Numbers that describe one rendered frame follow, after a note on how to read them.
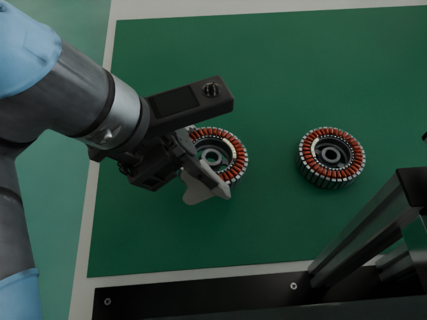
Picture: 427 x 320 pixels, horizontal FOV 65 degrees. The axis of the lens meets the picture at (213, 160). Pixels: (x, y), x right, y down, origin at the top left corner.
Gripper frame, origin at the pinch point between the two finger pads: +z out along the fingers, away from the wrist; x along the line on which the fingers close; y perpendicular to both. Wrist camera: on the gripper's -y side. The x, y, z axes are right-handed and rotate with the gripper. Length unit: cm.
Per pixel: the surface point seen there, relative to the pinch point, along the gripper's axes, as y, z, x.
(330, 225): -8.4, 12.5, 15.6
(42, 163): 81, 48, -77
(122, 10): 3, 6, -54
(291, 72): -19.8, 18.9, -16.8
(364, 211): -13.0, -11.8, 20.2
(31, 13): 69, 55, -188
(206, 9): -13.5, 15.5, -45.1
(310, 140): -14.0, 11.5, 1.9
